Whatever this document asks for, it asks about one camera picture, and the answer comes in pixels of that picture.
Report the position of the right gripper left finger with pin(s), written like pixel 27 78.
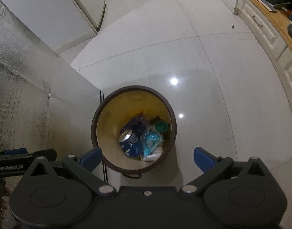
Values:
pixel 81 169

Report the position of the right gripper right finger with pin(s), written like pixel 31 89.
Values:
pixel 214 169

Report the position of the crushed blue soda can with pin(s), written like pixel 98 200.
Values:
pixel 130 144

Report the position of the crumpled paper trash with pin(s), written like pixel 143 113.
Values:
pixel 154 155

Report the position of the round brown trash bin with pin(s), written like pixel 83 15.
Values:
pixel 135 108

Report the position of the green bottle cap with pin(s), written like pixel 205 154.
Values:
pixel 162 126

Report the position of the silver insulated panel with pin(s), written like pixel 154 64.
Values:
pixel 44 102

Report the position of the light blue plastic wrapper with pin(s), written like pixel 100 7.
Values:
pixel 150 139

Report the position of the white drawer cabinet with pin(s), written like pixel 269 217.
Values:
pixel 283 67

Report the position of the white refrigerator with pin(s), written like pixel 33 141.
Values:
pixel 86 2

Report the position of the wooden countertop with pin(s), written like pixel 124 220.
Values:
pixel 270 28

